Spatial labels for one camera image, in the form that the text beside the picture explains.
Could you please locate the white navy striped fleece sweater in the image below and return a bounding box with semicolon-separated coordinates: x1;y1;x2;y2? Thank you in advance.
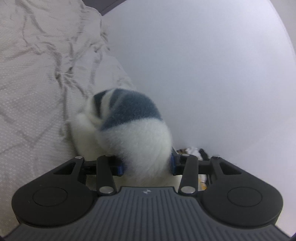
70;88;176;188

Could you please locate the grey bed sheet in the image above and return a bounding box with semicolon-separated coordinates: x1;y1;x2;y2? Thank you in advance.
1;1;134;235

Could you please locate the grey wall cabinet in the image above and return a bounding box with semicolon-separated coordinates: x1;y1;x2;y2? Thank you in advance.
83;0;125;16

